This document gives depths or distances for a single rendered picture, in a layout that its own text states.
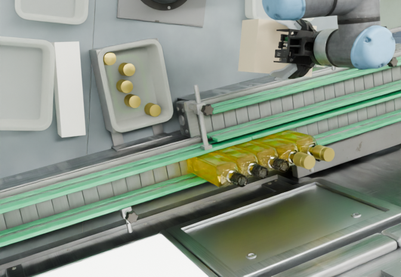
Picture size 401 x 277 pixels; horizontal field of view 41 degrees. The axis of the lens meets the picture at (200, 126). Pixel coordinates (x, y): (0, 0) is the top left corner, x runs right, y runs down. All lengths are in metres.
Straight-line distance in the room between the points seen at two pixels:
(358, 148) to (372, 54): 0.81
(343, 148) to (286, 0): 0.90
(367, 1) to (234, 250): 0.58
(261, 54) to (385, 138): 0.72
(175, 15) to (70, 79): 0.35
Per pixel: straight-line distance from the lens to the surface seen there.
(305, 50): 1.08
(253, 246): 1.21
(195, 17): 1.55
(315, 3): 0.93
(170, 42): 1.53
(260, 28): 1.23
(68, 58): 1.39
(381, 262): 1.15
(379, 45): 0.99
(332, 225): 1.26
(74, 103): 1.40
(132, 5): 1.49
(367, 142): 1.78
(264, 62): 1.23
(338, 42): 1.02
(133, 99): 1.44
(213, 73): 1.59
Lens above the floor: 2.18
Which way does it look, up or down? 64 degrees down
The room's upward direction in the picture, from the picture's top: 108 degrees clockwise
